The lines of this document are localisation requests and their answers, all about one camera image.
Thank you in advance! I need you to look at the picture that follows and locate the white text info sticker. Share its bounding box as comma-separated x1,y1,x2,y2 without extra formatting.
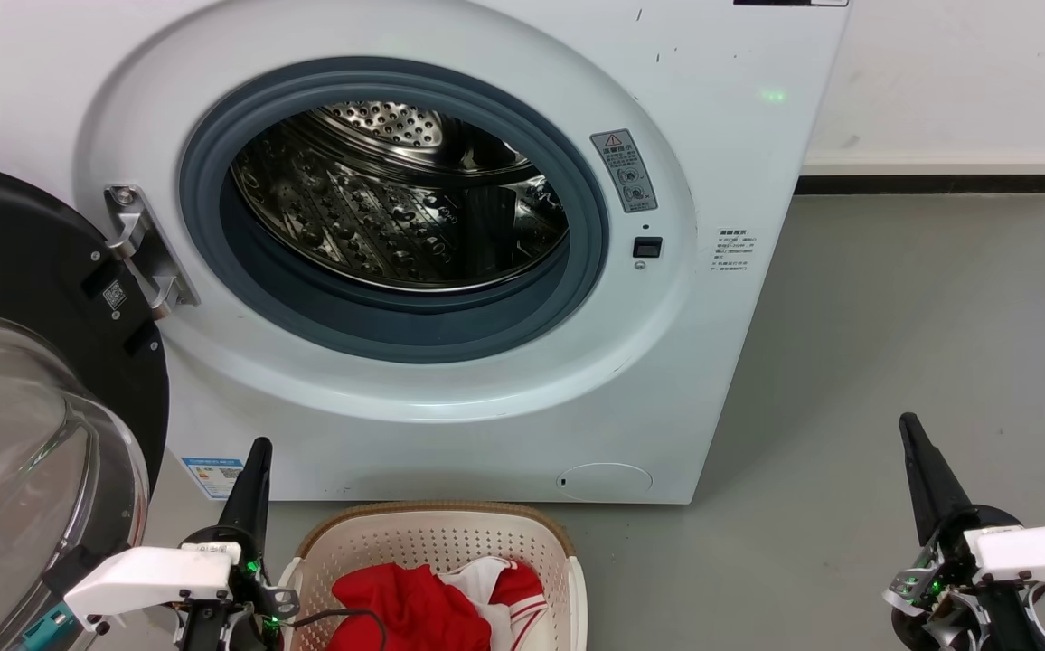
712,226,758,276

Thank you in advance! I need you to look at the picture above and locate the blue energy label sticker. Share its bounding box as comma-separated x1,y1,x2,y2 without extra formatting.
181,456,244,500

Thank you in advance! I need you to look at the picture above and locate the grey warning sticker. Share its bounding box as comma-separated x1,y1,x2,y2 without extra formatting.
589,128,658,214

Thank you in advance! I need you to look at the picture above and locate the silver metal door hinge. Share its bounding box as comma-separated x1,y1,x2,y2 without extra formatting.
103,184,201,319

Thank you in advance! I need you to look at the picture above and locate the stainless steel washing machine drum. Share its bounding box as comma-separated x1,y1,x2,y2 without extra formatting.
231,100,570,292

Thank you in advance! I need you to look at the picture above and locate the thin black cable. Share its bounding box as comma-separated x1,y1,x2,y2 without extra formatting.
283,609,388,651

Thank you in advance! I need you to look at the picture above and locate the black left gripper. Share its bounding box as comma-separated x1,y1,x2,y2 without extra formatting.
174,438,301,651

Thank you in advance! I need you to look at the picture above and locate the red and white garment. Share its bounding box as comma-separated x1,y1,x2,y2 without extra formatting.
328,556,549,651

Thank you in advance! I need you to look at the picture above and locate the washing machine door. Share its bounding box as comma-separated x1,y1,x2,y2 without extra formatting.
0,159,171,651

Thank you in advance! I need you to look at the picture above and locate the cream perforated laundry basket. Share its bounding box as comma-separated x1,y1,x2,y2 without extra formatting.
278,501,588,651

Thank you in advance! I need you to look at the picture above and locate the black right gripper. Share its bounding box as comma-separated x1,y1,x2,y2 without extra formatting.
882,413,1045,651

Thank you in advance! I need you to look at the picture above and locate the grey rubber door gasket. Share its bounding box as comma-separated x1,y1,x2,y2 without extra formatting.
178,57,611,364

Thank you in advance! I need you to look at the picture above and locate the white and black baseboard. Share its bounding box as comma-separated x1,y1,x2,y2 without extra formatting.
796,150,1045,195

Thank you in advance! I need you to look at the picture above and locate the round white filter cover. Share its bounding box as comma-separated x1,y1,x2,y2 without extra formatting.
557,462,654,503

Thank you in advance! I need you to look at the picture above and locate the teal plastic clip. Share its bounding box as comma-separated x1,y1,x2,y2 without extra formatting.
21,604,79,651

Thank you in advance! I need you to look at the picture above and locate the white front-load washing machine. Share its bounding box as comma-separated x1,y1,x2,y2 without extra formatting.
0,0,852,505

